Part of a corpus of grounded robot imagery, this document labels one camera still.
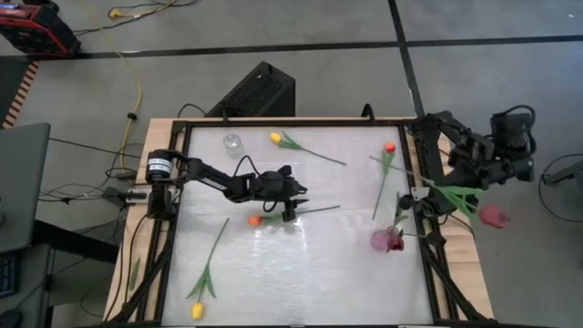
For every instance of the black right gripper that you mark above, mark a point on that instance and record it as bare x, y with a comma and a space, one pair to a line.
512, 150

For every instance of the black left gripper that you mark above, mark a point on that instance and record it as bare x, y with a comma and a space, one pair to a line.
273, 187

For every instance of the dark red artificial tulip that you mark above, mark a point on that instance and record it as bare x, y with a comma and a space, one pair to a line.
494, 216
396, 242

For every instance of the orange artificial tulip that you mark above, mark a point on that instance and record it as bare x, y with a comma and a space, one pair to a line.
390, 147
254, 221

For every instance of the yellow artificial tulip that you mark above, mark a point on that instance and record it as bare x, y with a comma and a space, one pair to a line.
275, 137
197, 311

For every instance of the black artificial tulip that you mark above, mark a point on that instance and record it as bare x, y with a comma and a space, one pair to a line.
406, 201

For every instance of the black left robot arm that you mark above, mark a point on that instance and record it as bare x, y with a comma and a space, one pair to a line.
209, 175

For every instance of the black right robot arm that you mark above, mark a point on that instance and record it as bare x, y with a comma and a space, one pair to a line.
469, 139

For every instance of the clear cut-glass vase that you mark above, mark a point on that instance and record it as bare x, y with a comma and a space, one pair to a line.
232, 143

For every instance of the purple glass vase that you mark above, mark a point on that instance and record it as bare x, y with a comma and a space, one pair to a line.
378, 240

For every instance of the gray stand leg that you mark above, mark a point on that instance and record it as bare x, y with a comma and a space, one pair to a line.
567, 174

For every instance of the black computer tower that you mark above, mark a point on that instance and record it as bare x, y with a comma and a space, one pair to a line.
259, 91

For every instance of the gray desk top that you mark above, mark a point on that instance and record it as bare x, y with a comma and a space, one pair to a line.
23, 182

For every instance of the black keyboard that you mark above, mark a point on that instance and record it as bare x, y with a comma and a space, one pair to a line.
7, 273

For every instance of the red black equipment case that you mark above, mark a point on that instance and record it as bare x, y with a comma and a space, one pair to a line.
36, 32

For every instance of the black metal table frame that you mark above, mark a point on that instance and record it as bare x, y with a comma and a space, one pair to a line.
296, 122

